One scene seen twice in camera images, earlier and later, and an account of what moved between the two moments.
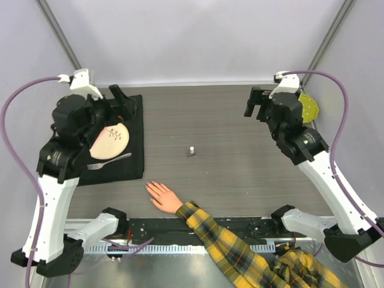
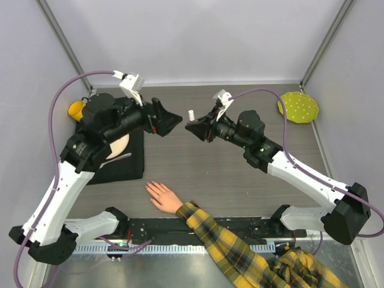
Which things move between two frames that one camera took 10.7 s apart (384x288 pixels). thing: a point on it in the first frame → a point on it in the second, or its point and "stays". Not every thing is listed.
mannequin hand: [163, 198] stays
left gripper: [125, 110] → [163, 122]
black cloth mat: [128, 167] stays
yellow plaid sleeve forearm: [244, 269] stays
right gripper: [258, 97] → [207, 130]
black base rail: [244, 228] stays
